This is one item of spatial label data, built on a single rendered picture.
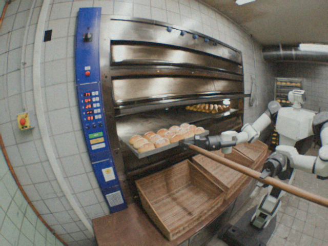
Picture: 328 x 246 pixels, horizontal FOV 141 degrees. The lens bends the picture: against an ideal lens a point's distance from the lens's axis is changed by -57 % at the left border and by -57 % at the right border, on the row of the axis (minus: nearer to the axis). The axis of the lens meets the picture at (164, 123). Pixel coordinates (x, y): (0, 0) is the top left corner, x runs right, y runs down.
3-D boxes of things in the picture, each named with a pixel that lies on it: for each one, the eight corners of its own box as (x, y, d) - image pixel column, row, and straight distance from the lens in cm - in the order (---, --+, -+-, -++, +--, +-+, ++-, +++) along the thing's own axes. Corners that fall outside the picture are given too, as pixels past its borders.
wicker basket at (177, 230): (139, 202, 127) (132, 180, 109) (187, 180, 147) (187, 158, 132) (169, 243, 102) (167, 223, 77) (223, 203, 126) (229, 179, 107)
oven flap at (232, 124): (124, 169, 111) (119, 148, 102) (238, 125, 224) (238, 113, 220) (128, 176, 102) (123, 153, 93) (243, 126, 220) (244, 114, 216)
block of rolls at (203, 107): (184, 109, 217) (184, 105, 216) (203, 106, 250) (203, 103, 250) (214, 114, 176) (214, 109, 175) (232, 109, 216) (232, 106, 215)
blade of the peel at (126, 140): (208, 134, 100) (209, 130, 100) (139, 158, 70) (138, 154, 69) (178, 124, 125) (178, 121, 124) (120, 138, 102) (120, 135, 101)
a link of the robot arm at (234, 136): (219, 132, 82) (232, 130, 92) (219, 147, 83) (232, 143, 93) (227, 134, 77) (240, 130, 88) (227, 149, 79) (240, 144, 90)
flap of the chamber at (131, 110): (120, 114, 75) (114, 116, 95) (251, 96, 209) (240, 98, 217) (119, 109, 75) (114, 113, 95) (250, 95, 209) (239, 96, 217)
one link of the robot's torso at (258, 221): (254, 214, 173) (265, 189, 133) (268, 221, 173) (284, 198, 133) (247, 224, 166) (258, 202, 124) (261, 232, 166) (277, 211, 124)
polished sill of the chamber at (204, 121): (118, 145, 101) (117, 140, 100) (239, 111, 220) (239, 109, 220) (120, 147, 96) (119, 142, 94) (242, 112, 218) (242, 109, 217)
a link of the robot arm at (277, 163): (281, 166, 56) (289, 155, 66) (261, 157, 58) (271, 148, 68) (271, 191, 62) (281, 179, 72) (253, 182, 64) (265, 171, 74)
